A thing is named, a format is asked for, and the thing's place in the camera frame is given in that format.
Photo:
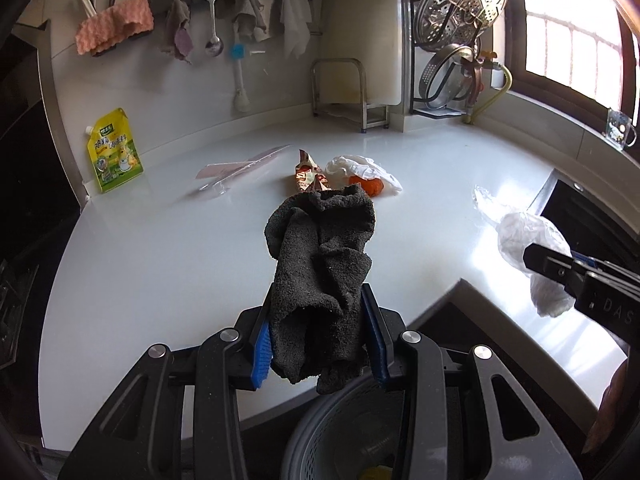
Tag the white cutting board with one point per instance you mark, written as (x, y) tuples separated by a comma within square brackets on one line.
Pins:
[(365, 25)]

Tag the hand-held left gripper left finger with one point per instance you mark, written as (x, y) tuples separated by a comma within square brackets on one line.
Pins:
[(261, 360)]

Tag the person's right hand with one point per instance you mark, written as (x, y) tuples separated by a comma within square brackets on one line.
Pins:
[(610, 410)]

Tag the grey rag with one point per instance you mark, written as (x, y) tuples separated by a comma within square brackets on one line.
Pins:
[(175, 15)]

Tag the black stove unit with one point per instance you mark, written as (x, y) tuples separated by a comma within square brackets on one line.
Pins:
[(25, 185)]

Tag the pink waffle cloth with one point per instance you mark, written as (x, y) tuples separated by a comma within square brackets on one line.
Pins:
[(115, 22)]

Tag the black kitchen sink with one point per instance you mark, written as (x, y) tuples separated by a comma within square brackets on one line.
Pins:
[(575, 210)]

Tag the printed glass mug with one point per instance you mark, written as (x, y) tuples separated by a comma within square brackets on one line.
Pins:
[(617, 130)]

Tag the grey white hanging cloth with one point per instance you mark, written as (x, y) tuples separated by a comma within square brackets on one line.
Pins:
[(247, 10)]

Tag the perforated light blue waste basket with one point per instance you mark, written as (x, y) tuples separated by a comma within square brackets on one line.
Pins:
[(345, 425)]

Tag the dark framed window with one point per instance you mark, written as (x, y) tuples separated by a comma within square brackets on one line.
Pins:
[(525, 35)]

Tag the brown snack wrapper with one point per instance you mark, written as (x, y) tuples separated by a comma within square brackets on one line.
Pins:
[(310, 172)]

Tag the blue white bottle brush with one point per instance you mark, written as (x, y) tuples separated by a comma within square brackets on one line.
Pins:
[(241, 80)]

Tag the clear pink blister package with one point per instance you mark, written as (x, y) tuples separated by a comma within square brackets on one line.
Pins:
[(235, 167)]

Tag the dark grey fuzzy sock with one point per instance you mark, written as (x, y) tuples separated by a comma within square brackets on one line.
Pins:
[(320, 280)]

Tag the yellow green spout pouch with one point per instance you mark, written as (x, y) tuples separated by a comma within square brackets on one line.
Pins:
[(116, 152)]

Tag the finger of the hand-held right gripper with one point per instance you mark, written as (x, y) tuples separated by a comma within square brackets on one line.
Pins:
[(592, 261), (550, 262)]

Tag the white bag with orange peel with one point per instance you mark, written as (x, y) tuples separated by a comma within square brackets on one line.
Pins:
[(360, 165)]

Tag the perforated metal steamer plate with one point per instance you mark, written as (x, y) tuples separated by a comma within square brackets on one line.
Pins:
[(460, 5)]

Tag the metal cutting board stand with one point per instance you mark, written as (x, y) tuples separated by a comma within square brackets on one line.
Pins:
[(372, 115)]

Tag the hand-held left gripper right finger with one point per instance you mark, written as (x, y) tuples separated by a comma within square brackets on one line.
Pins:
[(378, 355)]

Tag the white plastic bag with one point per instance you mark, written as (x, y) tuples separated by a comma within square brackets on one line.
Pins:
[(520, 232)]

